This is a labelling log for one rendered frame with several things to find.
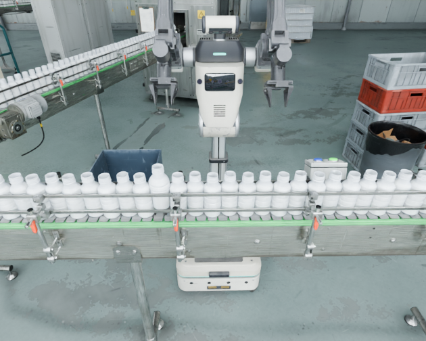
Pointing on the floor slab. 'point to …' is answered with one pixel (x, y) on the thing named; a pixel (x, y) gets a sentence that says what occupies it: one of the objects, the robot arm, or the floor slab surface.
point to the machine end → (186, 87)
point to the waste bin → (391, 147)
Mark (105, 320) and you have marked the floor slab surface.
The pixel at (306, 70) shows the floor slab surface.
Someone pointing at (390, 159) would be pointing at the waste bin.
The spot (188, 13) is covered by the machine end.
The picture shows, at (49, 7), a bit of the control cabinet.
